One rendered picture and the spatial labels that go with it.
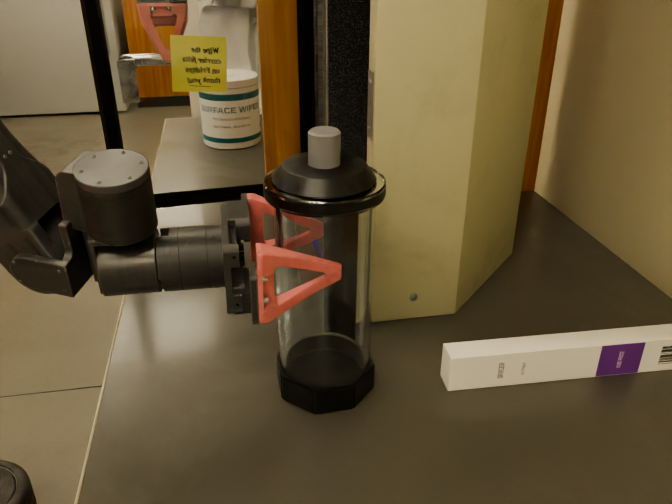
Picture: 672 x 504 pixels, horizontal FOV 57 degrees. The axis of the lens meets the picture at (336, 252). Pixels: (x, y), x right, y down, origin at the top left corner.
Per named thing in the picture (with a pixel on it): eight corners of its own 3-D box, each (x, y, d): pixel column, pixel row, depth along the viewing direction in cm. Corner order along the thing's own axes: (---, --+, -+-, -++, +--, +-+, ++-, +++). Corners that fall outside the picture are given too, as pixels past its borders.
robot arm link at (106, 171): (70, 228, 60) (15, 285, 54) (41, 122, 53) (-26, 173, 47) (184, 251, 59) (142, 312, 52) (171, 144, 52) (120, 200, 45)
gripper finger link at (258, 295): (331, 213, 56) (227, 219, 55) (347, 247, 50) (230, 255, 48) (331, 278, 59) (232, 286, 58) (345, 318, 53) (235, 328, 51)
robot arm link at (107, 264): (100, 268, 58) (93, 310, 54) (86, 208, 54) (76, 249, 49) (176, 262, 59) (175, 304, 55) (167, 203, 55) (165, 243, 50)
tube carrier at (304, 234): (362, 337, 70) (369, 155, 60) (389, 400, 60) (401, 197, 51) (267, 348, 68) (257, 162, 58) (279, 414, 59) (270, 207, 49)
